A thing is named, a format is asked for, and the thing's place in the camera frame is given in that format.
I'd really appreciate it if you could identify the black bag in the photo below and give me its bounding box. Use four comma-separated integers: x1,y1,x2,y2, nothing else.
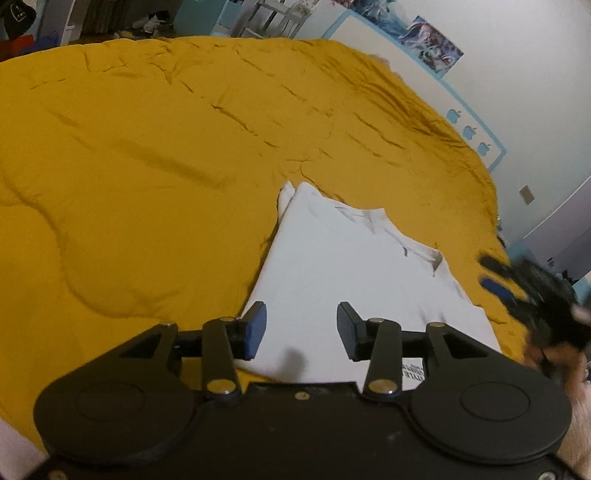
0,0,38,41

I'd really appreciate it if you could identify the white chair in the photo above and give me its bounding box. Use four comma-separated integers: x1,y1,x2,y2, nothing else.
235,0,320,40

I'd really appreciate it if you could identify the person's right forearm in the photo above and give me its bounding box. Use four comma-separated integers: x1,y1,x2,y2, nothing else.
524,344,591,480

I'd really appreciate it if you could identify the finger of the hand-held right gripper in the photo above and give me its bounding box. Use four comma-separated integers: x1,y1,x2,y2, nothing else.
479,255,515,278
480,276,520,306

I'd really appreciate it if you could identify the wall poster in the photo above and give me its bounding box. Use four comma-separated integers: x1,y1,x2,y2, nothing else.
350,0,465,75

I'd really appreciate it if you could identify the orange box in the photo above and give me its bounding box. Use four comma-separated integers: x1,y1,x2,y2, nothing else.
0,34,36,62

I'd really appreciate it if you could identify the white wardrobe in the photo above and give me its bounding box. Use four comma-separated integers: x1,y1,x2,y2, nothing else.
522,174,591,278

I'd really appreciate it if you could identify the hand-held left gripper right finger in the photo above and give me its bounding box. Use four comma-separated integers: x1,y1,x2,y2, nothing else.
336,302,503,400

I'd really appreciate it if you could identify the blue nightstand with drawers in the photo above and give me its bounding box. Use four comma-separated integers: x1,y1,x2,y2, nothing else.
573,271,591,306

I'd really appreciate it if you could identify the white printed sweatshirt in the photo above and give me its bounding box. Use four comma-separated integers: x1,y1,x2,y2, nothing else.
233,181,504,384

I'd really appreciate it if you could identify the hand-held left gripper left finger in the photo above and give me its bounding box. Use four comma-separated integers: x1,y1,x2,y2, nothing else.
117,301,269,400

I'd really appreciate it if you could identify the pair of sneakers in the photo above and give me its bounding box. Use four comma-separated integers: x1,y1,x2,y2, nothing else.
133,11,175,36

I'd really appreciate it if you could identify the white and blue headboard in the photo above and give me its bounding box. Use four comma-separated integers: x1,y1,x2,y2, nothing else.
323,9,507,172

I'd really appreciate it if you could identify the yellow quilted blanket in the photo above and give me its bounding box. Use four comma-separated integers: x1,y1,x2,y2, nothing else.
0,36,532,455

